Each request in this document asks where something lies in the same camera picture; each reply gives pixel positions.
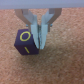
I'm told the purple block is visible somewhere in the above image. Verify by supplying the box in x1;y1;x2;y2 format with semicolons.
13;29;41;56

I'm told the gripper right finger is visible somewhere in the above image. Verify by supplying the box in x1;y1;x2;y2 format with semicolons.
39;8;63;50

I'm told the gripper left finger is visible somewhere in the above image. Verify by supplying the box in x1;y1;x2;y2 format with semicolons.
14;8;42;50

